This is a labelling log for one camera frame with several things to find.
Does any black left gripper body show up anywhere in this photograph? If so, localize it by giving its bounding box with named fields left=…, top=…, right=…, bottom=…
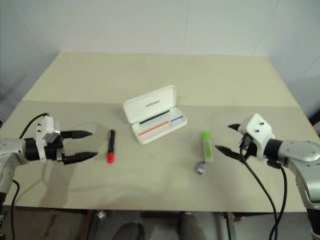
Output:
left=45, top=136, right=66, bottom=163

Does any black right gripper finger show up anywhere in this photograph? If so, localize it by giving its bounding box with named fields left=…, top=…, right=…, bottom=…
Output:
left=214, top=145, right=245, bottom=162
left=227, top=122, right=243, bottom=132

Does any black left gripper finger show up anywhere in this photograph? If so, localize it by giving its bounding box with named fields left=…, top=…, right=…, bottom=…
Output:
left=62, top=151, right=99, bottom=166
left=60, top=129, right=93, bottom=140

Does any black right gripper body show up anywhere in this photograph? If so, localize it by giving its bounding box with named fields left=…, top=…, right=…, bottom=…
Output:
left=238, top=133, right=259, bottom=158

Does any green glue stick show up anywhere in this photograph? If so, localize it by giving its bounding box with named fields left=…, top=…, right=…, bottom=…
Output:
left=200, top=130, right=216, bottom=164

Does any red and black marker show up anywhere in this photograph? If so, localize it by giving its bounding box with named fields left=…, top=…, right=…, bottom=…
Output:
left=106, top=128, right=117, bottom=164

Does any white rectangular plastic case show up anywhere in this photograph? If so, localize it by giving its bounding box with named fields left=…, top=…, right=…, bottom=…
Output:
left=122, top=84, right=189, bottom=146

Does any grey metal table leg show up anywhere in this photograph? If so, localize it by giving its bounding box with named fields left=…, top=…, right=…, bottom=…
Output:
left=215, top=211, right=237, bottom=240

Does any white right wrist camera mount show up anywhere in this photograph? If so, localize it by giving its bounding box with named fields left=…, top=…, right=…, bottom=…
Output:
left=237, top=112, right=276, bottom=161

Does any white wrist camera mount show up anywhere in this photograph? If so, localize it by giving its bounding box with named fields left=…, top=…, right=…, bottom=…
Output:
left=35, top=115, right=61, bottom=164
left=237, top=112, right=276, bottom=161

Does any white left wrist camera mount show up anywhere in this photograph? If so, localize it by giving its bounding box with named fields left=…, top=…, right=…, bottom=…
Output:
left=35, top=115, right=61, bottom=164

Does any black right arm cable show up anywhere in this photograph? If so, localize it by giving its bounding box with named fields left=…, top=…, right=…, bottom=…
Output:
left=238, top=138, right=288, bottom=240

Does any black table frame bar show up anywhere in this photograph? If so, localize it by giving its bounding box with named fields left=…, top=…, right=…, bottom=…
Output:
left=140, top=211, right=181, bottom=219

